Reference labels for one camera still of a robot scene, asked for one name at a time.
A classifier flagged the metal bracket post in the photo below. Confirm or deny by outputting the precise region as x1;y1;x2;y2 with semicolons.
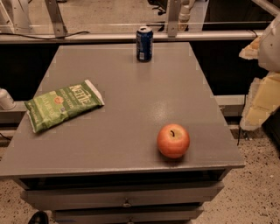
45;0;67;38
167;0;180;38

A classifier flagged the red apple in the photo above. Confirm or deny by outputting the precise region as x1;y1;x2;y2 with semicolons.
157;123;190;158

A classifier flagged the blue pepsi can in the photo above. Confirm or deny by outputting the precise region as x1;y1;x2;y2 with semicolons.
136;26;153;62

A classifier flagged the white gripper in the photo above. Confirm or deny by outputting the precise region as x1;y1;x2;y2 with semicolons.
239;14;280;131

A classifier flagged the metal bracket post centre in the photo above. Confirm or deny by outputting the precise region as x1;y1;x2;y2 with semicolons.
167;0;180;38

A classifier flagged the lower grey drawer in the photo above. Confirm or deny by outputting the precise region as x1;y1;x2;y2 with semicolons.
54;204;203;224

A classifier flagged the grey cabinet with drawers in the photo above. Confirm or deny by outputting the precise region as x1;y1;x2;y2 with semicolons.
0;42;247;224

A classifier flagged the grey drawer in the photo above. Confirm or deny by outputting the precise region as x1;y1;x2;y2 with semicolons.
21;181;224;211
54;204;203;224

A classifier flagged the green jalapeno chip bag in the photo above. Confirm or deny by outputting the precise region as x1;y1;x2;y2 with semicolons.
24;80;105;133

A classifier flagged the metal railing bar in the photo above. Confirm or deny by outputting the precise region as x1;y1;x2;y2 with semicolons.
0;30;263;45

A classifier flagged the upper grey drawer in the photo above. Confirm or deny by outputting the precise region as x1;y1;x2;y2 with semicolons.
21;181;224;211

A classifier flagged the metal bracket post left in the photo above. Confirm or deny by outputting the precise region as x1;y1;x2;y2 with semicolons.
45;0;67;38

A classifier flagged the black object bottom left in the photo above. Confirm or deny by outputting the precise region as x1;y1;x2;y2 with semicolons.
28;211;49;224

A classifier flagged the black cable on rail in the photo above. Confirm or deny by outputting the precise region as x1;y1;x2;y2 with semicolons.
0;30;91;40

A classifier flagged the white cylinder at left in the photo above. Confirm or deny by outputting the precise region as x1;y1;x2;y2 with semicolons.
0;88;16;110

